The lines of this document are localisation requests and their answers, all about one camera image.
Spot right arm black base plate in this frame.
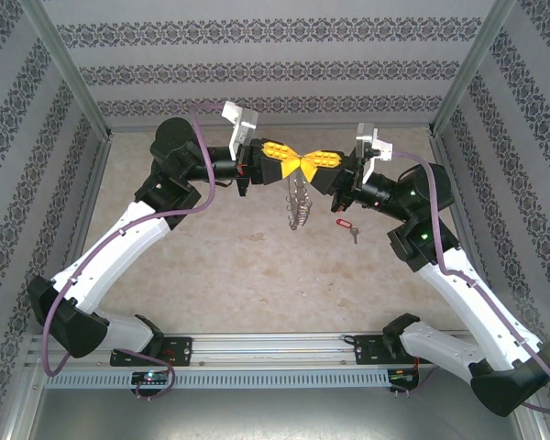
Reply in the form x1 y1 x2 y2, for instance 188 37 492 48
353 334 439 366

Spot slotted grey cable duct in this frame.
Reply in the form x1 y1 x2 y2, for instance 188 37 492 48
44 368 391 389

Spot large keyring with small rings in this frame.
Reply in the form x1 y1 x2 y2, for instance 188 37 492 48
284 176 314 231

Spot aluminium frame post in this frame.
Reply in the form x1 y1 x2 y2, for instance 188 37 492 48
427 0 518 138
20 0 113 139

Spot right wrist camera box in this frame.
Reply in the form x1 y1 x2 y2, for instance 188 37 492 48
354 121 394 184

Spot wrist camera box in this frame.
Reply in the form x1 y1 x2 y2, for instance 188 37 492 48
221 100 259 160
354 121 394 184

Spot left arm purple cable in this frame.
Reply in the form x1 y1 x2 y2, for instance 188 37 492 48
40 103 226 401

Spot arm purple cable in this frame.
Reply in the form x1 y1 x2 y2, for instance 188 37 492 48
390 150 550 416
40 103 226 401

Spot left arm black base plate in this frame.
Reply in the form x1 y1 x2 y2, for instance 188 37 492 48
110 336 193 368

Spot aluminium frame leg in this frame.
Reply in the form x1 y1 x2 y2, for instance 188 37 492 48
0 361 45 440
515 405 550 440

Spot aluminium mounting rail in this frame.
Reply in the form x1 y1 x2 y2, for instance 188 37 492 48
27 333 522 369

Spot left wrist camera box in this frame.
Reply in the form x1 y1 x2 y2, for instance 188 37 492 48
221 100 259 160

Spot grey metal sheet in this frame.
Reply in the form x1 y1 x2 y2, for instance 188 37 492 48
27 387 533 440

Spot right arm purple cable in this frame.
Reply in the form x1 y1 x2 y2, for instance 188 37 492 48
390 150 550 416

